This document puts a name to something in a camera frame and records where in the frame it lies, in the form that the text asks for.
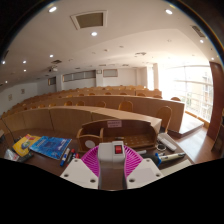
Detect yellow booklet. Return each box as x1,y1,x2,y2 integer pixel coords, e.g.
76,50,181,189
12,133,42,158

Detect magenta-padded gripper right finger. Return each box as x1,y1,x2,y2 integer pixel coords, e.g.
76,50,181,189
123,145,165,191

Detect blue booklet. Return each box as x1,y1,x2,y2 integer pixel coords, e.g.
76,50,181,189
29,135,73,161

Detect wooden lecture hall chairs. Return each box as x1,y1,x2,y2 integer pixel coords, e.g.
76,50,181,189
33,87,183,134

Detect white charger with red switch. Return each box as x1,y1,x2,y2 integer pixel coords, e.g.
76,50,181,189
97,140,128,191

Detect white remote control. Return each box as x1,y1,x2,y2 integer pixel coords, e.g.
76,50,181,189
156,133,178,153

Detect wooden desk organizer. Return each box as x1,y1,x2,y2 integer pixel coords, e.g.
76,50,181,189
76,119,158,154

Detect black foam-headed microphone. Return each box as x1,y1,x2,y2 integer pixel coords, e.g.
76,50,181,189
143,151,187,167

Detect large window with railing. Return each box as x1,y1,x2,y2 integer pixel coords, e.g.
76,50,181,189
159,64,214,123

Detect white card with red print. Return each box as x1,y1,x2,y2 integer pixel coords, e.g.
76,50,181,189
3,148,21,163

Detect short red marker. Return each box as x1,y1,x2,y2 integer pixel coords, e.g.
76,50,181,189
66,148,76,164

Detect black gooseneck microphone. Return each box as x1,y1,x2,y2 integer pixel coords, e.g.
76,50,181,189
0,118,16,145

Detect wooden shelf unit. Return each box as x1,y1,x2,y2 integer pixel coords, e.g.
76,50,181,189
211,109,224,156

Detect wooden lecture desk rows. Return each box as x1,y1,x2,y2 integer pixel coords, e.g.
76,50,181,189
0,84,186,141

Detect recessed ceiling lights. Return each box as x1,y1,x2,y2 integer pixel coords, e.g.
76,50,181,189
1,5,214,73

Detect white marker with blue cap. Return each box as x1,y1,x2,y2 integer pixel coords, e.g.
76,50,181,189
59,147,71,168

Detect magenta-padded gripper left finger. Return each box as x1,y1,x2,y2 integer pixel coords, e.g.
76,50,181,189
59,144,101,191

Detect square ceiling vent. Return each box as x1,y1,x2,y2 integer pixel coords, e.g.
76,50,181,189
70,9,109,31

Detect black remote control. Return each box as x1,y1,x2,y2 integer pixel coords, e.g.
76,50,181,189
18,151,35,164

